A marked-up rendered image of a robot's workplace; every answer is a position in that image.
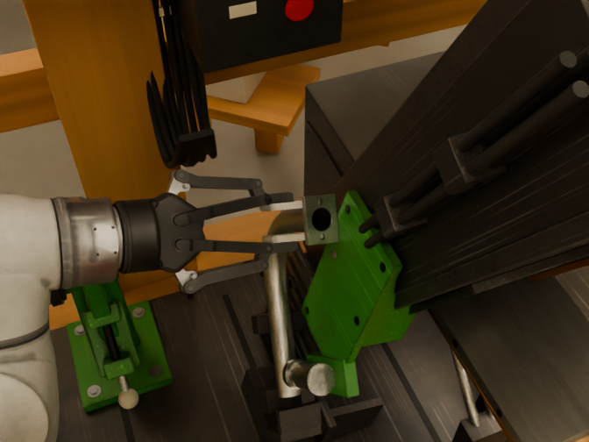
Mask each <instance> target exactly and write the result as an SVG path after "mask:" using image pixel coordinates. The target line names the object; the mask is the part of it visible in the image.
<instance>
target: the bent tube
mask: <svg viewBox="0 0 589 442"><path fill-rule="evenodd" d="M319 199H320V201H321V204H320V205H319V204H318V200H319ZM294 232H305V244H306V246H313V245H320V244H328V243H335V242H339V235H338V223H337V202H336V194H328V195H319V196H303V197H302V208H298V209H289V210H283V211H282V212H281V213H280V214H278V215H277V217H276V218H275V219H274V221H273V222H272V224H271V226H270V228H269V231H268V234H267V235H276V234H288V233H294ZM321 234H322V235H323V239H321ZM268 263H269V267H268V269H267V270H265V271H264V279H265V287H266V301H267V309H268V317H269V324H270V332H271V340H272V348H273V362H274V370H275V377H276V385H277V392H278V397H293V396H298V395H299V394H300V393H301V391H300V390H299V389H291V388H290V387H289V386H287V385H286V383H285V382H284V381H283V377H282V371H283V368H284V366H285V365H286V363H287V362H288V361H290V360H291V359H296V352H295V338H294V331H293V323H292V316H291V308H290V301H289V293H288V285H287V252H283V253H273V254H271V256H270V257H269V260H268Z"/></svg>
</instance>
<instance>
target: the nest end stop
mask: <svg viewBox="0 0 589 442"><path fill-rule="evenodd" d="M277 426H278V425H277ZM277 426H273V427H268V428H266V436H267V437H268V438H270V439H272V440H274V441H276V442H291V441H295V440H298V439H302V438H308V437H312V436H315V435H319V434H322V433H323V432H322V426H321V425H320V426H317V427H313V428H308V429H305V430H301V431H295V432H291V433H288V434H284V435H280V434H279V431H278V427H277Z"/></svg>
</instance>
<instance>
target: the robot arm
mask: <svg viewBox="0 0 589 442"><path fill-rule="evenodd" d="M169 178H170V180H171V181H170V183H169V185H168V188H167V192H166V193H162V194H160V195H158V196H156V197H154V198H146V199H133V200H122V201H115V202H114V203H113V204H111V201H110V199H109V198H108V197H106V196H104V197H99V198H88V197H87V198H86V199H85V198H83V197H82V196H71V197H63V196H57V197H55V198H37V197H29V196H23V195H19V194H0V442H56V439H57V435H58V429H59V414H60V401H59V388H58V375H57V366H56V359H55V351H54V347H53V341H52V337H51V332H50V324H49V307H50V299H51V291H52V290H56V289H71V288H73V287H81V286H88V285H96V284H103V283H110V282H113V281H115V279H116V278H117V273H118V271H119V272H120V273H122V274H132V273H140V272H147V271H155V270H164V271H166V272H168V273H172V274H174V276H175V278H176V280H177V281H178V283H179V287H178V288H179V290H180V291H182V292H185V293H188V294H192V293H194V292H196V291H197V290H198V289H200V288H201V287H203V286H204V285H206V284H210V283H213V282H220V281H224V280H228V279H231V278H235V277H239V276H243V275H247V274H253V273H258V272H261V271H265V270H267V269H268V267H269V263H268V260H269V257H270V256H271V254H273V253H283V252H293V251H295V250H297V249H298V248H297V241H301V240H305V232H298V233H288V234H276V235H266V236H263V237H262V241H263V242H245V241H227V240H208V239H205V235H204V233H203V225H204V220H207V219H211V218H213V217H220V216H223V215H227V214H231V213H234V212H238V211H241V210H249V209H252V208H256V207H259V208H260V210H261V211H273V210H289V209H298V208H302V201H295V202H294V193H291V192H282V193H272V194H268V193H266V192H265V191H264V189H263V187H262V185H263V182H262V181H261V180H260V179H258V178H238V177H217V176H197V175H194V174H191V173H189V172H188V171H185V170H183V169H179V170H174V171H172V172H171V173H170V174H169ZM190 188H194V189H241V190H248V191H249V193H250V196H248V197H243V198H239V199H236V200H232V201H228V202H224V203H217V204H213V205H210V206H205V207H201V208H196V207H195V206H193V205H192V204H190V203H188V202H187V201H185V200H183V199H182V198H180V197H179V196H177V194H178V193H179V192H186V191H189V190H190ZM200 252H224V253H255V255H254V258H253V259H252V260H245V261H241V262H237V263H233V264H230V265H225V266H221V267H214V268H211V269H206V270H203V271H199V272H196V271H194V270H187V271H185V270H184V269H183V268H184V267H185V266H187V264H188V263H189V262H190V261H191V260H193V259H194V258H195V257H196V256H197V255H198V254H199V253H200Z"/></svg>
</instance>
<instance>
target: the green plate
mask: <svg viewBox="0 0 589 442"><path fill-rule="evenodd" d="M371 215H372V214H371V213H370V211H369V210H368V209H367V207H366V206H365V204H364V202H363V200H362V199H361V197H360V196H359V194H358V192H357V190H348V191H347V193H346V195H345V198H344V201H343V203H342V206H341V208H340V211H339V212H338V215H337V223H338V235H339V242H335V243H328V244H326V247H325V248H324V251H323V255H322V257H321V259H320V261H319V264H318V267H317V269H316V272H315V275H314V277H313V280H312V282H311V284H310V286H309V291H308V293H307V295H306V297H305V300H304V302H303V305H302V308H301V311H302V315H303V316H304V318H305V320H306V322H307V324H308V326H309V329H310V330H311V333H312V335H313V337H314V339H315V341H316V343H317V345H318V347H319V349H320V351H321V354H322V356H326V357H331V358H337V359H342V360H344V361H345V364H351V363H353V362H354V360H355V359H356V357H357V355H358V352H359V350H360V349H361V347H363V346H371V345H376V344H380V343H385V342H390V341H395V340H399V339H402V338H403V336H404V334H405V332H406V331H407V329H408V327H409V326H410V324H411V322H412V320H413V319H414V317H415V314H416V313H415V314H412V315H409V314H408V313H409V308H410V306H411V305H410V306H408V307H405V308H402V309H399V310H395V309H394V301H395V296H396V294H395V293H394V288H395V283H396V279H397V277H398V275H399V273H400V271H401V269H402V267H403V265H402V263H401V261H400V259H399V258H398V256H397V254H396V253H395V251H394V249H393V248H392V247H391V245H390V244H389V242H387V243H386V244H384V245H383V244H381V243H379V244H377V245H376V246H374V247H372V248H370V249H367V248H365V247H364V243H365V241H366V240H367V239H369V238H370V237H371V236H372V235H373V234H375V233H376V232H378V231H379V230H380V229H375V228H374V227H373V228H371V229H370V230H369V231H368V232H366V233H360V232H359V231H358V228H359V226H360V225H362V224H363V223H364V222H365V221H366V220H367V219H368V218H369V217H370V216H371ZM333 250H335V251H336V253H337V258H336V259H335V260H333V259H332V258H331V256H330V253H331V252H332V251H333Z"/></svg>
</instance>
